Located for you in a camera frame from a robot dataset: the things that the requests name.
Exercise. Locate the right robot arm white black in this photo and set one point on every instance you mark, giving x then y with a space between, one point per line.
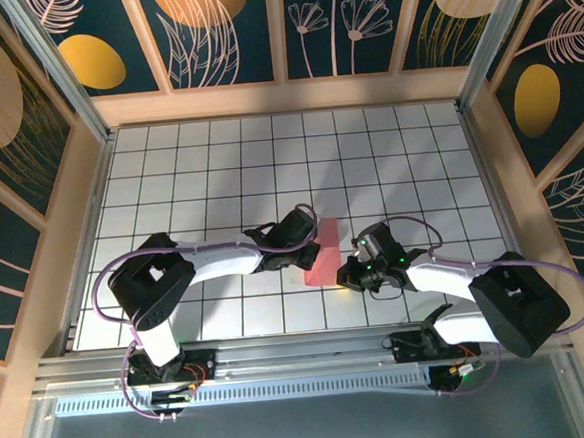
518 303

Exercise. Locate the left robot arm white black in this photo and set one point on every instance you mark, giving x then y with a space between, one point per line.
225 261

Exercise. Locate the white grid mat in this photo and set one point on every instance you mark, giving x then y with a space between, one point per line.
317 152

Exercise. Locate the black electronics module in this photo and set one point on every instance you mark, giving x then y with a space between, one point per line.
171 397
446 381

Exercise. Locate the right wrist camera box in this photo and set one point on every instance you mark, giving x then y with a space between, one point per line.
365 246

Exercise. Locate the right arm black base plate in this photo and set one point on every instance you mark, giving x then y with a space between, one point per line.
406 346

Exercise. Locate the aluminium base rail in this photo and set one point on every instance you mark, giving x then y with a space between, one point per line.
306 355

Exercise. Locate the aluminium side rail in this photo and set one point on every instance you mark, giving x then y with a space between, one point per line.
497 199
89 243

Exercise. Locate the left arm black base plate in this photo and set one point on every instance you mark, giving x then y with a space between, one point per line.
201 360

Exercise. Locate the aluminium corner post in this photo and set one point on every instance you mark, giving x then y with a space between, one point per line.
493 34
63 74

